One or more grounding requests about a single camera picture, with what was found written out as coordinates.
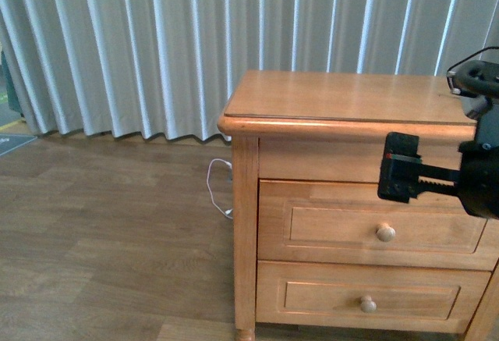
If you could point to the wooden nightstand frame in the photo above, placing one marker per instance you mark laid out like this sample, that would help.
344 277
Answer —
330 128

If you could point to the green floor mat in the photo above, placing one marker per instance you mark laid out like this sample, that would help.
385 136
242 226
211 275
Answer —
10 142

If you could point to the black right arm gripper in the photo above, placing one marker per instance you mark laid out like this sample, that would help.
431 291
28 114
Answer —
475 183

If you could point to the pale blue curtain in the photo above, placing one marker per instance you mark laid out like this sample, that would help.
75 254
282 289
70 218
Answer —
169 66

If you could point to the wooden drawer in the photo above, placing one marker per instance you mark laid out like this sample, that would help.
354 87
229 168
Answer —
368 297
347 223

